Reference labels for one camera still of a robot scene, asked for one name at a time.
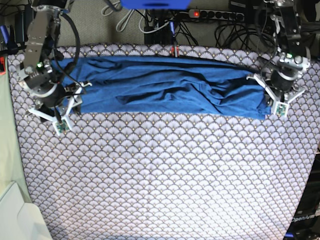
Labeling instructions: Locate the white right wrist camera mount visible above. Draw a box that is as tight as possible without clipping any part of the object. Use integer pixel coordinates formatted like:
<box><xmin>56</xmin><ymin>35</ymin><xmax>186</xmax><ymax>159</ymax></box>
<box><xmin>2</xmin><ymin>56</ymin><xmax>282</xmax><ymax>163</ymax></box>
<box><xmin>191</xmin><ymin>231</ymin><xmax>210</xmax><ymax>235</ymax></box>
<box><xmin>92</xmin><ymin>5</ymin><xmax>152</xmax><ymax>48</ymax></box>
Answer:
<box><xmin>28</xmin><ymin>81</ymin><xmax>93</xmax><ymax>136</ymax></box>

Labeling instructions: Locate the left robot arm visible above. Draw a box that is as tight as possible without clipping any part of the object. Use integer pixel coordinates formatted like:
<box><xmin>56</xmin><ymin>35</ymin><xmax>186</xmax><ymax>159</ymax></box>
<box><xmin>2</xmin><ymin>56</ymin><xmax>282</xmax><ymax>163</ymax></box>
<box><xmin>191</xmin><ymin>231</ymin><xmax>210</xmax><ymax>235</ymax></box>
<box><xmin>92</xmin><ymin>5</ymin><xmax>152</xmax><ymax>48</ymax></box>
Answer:
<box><xmin>252</xmin><ymin>0</ymin><xmax>311</xmax><ymax>106</ymax></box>

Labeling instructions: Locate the blue long-sleeve T-shirt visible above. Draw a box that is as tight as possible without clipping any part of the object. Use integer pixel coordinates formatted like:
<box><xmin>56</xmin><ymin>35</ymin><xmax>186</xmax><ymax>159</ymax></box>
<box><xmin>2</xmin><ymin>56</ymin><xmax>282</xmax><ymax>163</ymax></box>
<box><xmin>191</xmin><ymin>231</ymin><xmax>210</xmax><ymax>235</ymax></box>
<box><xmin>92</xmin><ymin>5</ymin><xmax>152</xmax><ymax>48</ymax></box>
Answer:
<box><xmin>63</xmin><ymin>56</ymin><xmax>271</xmax><ymax>120</ymax></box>

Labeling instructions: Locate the black power strip red switch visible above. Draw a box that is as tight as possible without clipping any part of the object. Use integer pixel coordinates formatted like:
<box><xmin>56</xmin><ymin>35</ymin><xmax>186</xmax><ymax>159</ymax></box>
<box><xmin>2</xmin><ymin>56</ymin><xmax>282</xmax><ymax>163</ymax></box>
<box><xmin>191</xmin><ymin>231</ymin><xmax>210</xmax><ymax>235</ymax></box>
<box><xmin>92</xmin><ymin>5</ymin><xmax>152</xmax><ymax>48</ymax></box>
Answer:
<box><xmin>187</xmin><ymin>9</ymin><xmax>245</xmax><ymax>22</ymax></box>

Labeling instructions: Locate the black OpenArm case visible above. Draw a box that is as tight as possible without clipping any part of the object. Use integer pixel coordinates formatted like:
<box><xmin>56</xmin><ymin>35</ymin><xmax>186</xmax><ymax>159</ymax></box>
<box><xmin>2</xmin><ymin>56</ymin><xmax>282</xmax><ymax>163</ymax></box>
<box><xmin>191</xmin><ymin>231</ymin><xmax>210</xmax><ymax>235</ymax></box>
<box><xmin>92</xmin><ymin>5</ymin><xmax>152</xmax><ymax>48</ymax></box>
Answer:
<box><xmin>284</xmin><ymin>153</ymin><xmax>320</xmax><ymax>240</ymax></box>

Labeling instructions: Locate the blue handled clamp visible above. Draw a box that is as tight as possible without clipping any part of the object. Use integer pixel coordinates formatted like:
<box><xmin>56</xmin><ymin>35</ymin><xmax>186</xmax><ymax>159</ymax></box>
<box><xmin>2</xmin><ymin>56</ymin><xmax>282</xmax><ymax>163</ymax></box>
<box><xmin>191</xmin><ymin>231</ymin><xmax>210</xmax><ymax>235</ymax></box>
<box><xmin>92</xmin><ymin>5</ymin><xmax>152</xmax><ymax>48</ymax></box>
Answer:
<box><xmin>0</xmin><ymin>25</ymin><xmax>19</xmax><ymax>56</ymax></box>

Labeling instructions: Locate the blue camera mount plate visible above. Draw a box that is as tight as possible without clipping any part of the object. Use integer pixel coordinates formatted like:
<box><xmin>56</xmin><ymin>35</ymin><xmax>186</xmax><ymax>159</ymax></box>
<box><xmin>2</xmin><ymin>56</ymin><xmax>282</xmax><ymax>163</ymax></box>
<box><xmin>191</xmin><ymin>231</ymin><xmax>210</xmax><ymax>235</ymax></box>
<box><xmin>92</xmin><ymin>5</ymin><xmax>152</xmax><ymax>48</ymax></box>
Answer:
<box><xmin>120</xmin><ymin>0</ymin><xmax>191</xmax><ymax>10</ymax></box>

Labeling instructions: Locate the red table clamp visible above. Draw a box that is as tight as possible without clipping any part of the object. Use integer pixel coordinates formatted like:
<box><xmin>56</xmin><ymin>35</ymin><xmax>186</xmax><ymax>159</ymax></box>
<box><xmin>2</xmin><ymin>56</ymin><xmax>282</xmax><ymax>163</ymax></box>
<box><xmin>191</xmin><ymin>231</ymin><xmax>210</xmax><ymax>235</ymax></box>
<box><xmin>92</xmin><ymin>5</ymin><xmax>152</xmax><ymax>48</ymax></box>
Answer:
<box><xmin>170</xmin><ymin>45</ymin><xmax>180</xmax><ymax>58</ymax></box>

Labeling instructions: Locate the fan-patterned tablecloth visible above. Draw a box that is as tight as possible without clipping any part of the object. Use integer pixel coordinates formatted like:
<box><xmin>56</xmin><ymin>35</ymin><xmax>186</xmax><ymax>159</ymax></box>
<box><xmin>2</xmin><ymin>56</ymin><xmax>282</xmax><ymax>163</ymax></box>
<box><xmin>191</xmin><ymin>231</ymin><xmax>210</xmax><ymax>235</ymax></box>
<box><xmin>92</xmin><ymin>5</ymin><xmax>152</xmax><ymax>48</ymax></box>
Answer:
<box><xmin>7</xmin><ymin>54</ymin><xmax>320</xmax><ymax>240</ymax></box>

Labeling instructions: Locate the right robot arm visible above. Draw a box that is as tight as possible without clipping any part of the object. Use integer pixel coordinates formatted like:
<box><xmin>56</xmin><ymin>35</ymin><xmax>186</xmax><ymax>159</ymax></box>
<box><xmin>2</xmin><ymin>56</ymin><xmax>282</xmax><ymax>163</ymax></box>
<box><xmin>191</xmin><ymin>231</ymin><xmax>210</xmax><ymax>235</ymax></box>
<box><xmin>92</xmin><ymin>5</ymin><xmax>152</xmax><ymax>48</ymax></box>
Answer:
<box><xmin>17</xmin><ymin>0</ymin><xmax>85</xmax><ymax>117</ymax></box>

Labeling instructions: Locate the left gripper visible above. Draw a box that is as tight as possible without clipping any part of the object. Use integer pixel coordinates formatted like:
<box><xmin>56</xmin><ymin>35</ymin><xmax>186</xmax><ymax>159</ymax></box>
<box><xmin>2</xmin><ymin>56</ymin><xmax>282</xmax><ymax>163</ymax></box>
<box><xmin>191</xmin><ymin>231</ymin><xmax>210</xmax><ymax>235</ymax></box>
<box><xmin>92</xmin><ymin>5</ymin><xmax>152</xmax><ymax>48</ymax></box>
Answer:
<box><xmin>265</xmin><ymin>70</ymin><xmax>304</xmax><ymax>105</ymax></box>

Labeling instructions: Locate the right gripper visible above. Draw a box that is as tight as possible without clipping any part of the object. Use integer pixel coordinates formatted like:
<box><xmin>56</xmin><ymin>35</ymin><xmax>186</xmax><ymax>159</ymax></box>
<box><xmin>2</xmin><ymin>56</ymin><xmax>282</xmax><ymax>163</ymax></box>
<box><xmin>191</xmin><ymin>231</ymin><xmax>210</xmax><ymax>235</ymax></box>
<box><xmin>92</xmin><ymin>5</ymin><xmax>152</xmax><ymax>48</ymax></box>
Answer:
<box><xmin>21</xmin><ymin>80</ymin><xmax>85</xmax><ymax>118</ymax></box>

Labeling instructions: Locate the light green cloth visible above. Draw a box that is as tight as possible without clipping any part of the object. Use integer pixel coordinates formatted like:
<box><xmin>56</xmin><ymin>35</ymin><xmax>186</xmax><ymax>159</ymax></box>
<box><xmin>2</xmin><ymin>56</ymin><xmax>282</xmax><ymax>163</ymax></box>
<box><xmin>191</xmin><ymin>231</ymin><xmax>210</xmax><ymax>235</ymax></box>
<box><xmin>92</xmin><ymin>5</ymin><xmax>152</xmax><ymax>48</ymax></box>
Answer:
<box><xmin>0</xmin><ymin>72</ymin><xmax>32</xmax><ymax>203</ymax></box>

